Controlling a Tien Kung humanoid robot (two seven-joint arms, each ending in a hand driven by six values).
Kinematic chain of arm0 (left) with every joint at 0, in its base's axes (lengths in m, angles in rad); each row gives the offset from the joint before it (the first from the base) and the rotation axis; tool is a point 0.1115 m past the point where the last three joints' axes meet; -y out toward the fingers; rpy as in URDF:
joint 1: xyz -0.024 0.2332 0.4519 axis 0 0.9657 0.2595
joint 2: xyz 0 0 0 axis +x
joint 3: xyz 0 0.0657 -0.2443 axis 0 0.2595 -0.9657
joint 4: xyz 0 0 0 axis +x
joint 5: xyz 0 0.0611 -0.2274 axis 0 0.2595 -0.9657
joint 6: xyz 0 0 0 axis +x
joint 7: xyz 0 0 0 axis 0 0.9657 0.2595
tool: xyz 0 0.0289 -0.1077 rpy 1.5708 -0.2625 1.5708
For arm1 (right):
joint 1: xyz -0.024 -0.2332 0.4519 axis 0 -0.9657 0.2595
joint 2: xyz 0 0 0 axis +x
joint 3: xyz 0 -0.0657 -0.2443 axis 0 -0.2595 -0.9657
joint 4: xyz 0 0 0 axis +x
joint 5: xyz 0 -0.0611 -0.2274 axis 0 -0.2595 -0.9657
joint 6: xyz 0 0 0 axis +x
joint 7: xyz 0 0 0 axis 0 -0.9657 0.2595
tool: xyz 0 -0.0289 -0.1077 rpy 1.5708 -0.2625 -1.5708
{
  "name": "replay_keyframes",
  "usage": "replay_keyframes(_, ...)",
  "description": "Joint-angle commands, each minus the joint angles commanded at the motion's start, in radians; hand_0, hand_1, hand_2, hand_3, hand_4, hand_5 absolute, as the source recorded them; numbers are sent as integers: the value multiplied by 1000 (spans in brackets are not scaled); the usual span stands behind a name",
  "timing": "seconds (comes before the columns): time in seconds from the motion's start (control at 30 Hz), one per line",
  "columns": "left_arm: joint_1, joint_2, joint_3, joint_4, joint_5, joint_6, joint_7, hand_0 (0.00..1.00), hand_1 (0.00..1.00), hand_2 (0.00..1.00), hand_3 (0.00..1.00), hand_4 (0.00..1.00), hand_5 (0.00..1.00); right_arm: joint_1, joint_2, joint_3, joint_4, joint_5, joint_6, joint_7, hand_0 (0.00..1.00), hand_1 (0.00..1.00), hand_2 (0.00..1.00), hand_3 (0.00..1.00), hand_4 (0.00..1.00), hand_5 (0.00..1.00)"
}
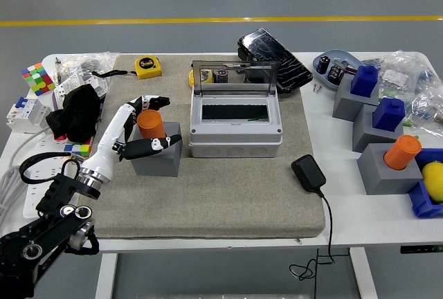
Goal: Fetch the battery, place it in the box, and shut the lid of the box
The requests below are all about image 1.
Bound grey-brown mat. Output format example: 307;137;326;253
73;53;327;242

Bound black power adapter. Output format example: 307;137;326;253
290;154;327;194

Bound blue-grey dish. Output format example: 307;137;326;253
311;48;365;93

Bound clear plastic bag of parts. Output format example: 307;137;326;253
54;51;120;89

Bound yellow lemon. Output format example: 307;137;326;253
421;161;443;205

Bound white power cable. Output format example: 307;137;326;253
0;128;48;228

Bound black table control panel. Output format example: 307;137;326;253
399;244;443;255

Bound grey block holder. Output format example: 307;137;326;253
352;105;404;153
332;73;380;123
356;143;424;197
130;121;183;178

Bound clear pen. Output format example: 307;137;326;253
54;57;64;86

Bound white power strip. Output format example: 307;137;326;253
21;132;91;219

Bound clear plastic bags of parts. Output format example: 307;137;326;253
362;49;443;138

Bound white switch module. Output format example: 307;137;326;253
55;72;109;107

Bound blue block battery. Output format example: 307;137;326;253
371;97;406;132
350;64;379;99

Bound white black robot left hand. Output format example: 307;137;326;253
80;95;183;184

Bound black cloth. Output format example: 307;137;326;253
45;83;102;143

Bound blue plastic bin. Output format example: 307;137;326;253
406;147;443;220

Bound colourful puzzle cube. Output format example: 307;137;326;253
62;136;95;158
20;62;57;97

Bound white blue circuit breaker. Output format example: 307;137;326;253
5;96;51;135

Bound black adapter cord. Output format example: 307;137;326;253
289;190;336;299

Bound white table leg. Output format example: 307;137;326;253
348;246;379;299
94;251;119;299

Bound yellow tape measure with strap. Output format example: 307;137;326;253
91;55;163;80

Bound grey electrical box with lid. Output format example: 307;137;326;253
188;60;284;159

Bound orange cylinder battery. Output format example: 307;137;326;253
136;109;168;140
383;134;423;171

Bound yellow tape measure chrome face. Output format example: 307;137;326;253
188;69;216;89

